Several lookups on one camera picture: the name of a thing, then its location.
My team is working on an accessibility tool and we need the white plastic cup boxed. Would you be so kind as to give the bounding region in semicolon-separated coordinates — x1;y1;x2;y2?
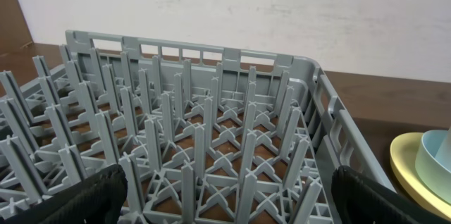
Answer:
435;129;450;170

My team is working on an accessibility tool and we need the yellow plastic plate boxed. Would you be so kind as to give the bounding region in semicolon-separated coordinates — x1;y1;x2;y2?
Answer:
390;132;450;220

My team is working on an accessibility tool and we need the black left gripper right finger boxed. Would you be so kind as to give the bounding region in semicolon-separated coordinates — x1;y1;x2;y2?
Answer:
331;166;450;224

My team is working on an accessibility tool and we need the grey plastic dish rack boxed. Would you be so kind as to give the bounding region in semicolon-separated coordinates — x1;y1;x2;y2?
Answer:
1;30;392;223

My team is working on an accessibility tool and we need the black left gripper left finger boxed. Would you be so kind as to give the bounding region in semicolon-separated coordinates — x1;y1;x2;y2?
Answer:
2;164;128;224

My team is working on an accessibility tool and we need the light blue plastic bowl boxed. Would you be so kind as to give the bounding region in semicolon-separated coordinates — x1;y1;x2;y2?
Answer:
415;130;450;203

